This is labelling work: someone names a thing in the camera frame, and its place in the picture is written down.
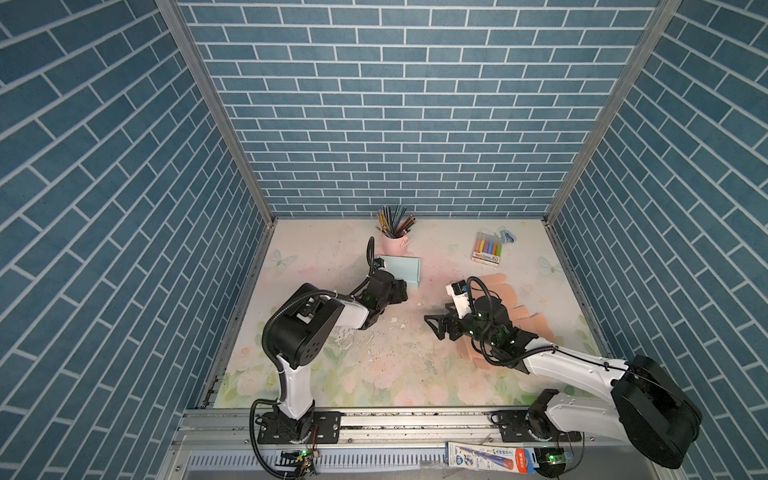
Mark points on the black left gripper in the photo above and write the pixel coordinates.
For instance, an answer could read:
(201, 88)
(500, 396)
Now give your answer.
(398, 290)

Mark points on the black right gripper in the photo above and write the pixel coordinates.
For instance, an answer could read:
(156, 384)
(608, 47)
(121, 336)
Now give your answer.
(451, 317)

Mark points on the light blue paper box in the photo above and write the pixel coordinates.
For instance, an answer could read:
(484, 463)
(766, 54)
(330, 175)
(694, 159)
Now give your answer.
(407, 269)

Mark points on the pink paper box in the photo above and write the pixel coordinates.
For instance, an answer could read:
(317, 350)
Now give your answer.
(519, 314)

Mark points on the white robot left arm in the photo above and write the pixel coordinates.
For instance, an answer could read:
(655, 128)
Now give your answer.
(296, 334)

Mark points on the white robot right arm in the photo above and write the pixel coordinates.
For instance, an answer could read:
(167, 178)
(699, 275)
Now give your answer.
(634, 401)

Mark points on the white toothpaste style box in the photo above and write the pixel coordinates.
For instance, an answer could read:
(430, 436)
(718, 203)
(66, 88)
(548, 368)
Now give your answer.
(491, 458)

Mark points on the pink metal pencil bucket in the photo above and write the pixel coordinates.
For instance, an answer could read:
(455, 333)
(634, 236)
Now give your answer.
(394, 246)

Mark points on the bundle of coloured pencils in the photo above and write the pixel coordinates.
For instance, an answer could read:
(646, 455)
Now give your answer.
(395, 222)

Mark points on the pack of coloured markers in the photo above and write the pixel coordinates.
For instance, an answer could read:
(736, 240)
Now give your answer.
(487, 249)

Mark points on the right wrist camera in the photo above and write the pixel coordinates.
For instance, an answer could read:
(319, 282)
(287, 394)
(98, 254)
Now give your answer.
(459, 292)

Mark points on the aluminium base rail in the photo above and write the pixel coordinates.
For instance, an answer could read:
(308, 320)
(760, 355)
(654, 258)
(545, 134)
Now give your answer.
(406, 427)

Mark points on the left aluminium corner post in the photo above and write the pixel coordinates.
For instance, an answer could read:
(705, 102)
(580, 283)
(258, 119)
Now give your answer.
(181, 33)

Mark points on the aluminium corner post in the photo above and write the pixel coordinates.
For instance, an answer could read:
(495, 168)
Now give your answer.
(657, 24)
(181, 33)

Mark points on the right aluminium corner post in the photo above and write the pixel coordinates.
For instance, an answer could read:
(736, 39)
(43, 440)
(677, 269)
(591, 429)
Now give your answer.
(657, 24)

